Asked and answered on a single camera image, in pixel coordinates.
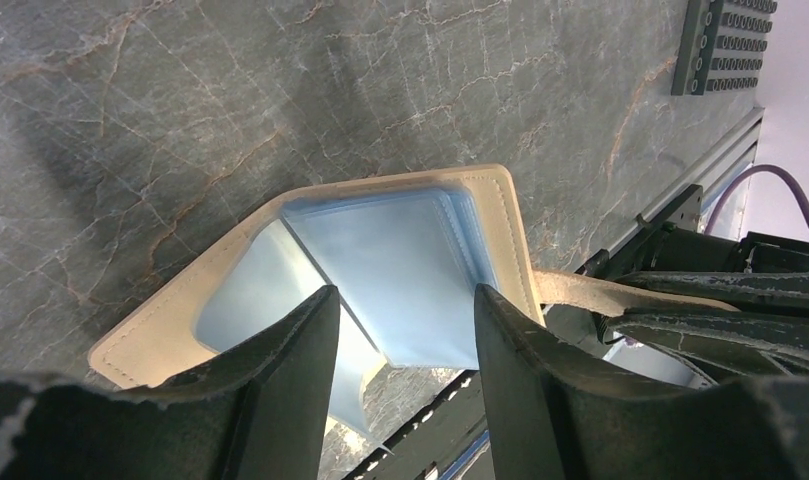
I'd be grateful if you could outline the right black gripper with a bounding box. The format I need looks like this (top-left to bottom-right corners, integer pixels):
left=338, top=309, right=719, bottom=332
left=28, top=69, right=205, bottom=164
left=582, top=225, right=809, bottom=383

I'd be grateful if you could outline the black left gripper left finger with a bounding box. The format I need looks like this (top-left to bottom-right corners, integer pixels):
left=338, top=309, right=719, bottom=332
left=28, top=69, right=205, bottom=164
left=0, top=286, right=340, bottom=479

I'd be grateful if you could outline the beige leather card holder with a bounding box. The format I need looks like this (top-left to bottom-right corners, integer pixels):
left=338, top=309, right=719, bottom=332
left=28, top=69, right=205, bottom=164
left=88, top=164, right=726, bottom=436

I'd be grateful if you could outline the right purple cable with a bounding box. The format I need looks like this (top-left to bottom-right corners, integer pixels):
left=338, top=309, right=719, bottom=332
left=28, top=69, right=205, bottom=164
left=703, top=164, right=809, bottom=246

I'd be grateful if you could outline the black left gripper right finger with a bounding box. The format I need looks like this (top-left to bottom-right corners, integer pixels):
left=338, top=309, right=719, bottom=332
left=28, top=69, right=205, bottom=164
left=474, top=285, right=809, bottom=479

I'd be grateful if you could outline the dark grey studded baseplate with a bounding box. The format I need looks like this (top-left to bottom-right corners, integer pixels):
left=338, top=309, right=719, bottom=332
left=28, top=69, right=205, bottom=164
left=671, top=0, right=778, bottom=96

